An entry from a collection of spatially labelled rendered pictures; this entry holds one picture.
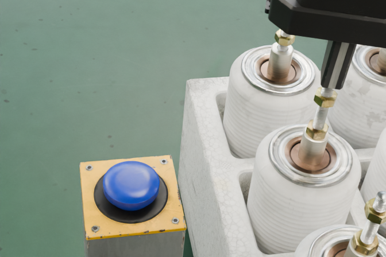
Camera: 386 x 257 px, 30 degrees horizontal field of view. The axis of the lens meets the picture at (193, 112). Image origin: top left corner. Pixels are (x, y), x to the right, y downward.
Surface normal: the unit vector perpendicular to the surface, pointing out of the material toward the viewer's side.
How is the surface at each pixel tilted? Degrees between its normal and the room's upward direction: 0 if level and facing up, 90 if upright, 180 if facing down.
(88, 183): 0
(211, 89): 0
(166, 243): 90
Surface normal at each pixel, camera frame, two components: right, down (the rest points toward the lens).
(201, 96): 0.07, -0.72
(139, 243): 0.18, 0.70
